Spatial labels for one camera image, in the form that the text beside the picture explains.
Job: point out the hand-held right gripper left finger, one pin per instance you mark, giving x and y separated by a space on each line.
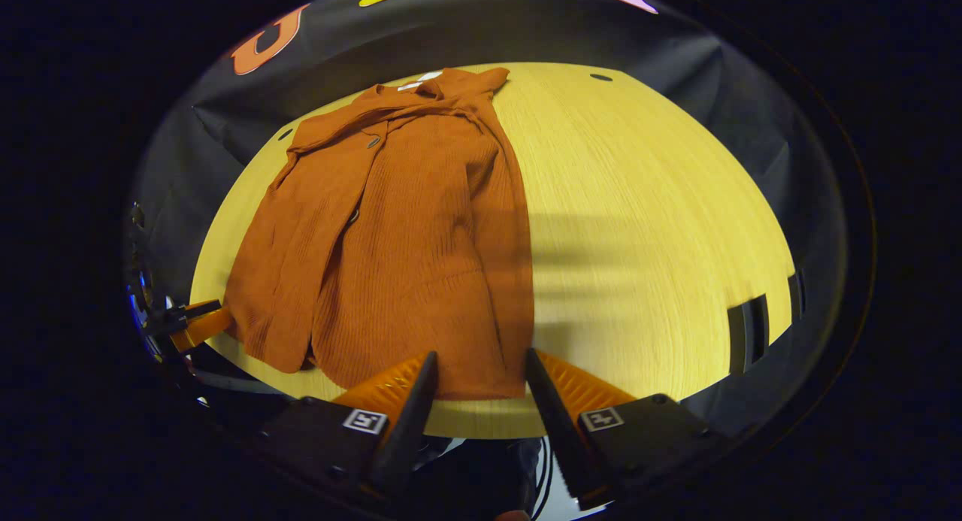
409 423

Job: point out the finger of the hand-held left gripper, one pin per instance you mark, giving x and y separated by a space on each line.
203 327

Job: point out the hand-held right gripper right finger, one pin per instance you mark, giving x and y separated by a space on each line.
552 423

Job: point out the orange knitted shirt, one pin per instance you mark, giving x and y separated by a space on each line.
406 265

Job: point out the black table edge bracket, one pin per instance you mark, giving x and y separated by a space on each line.
748 333

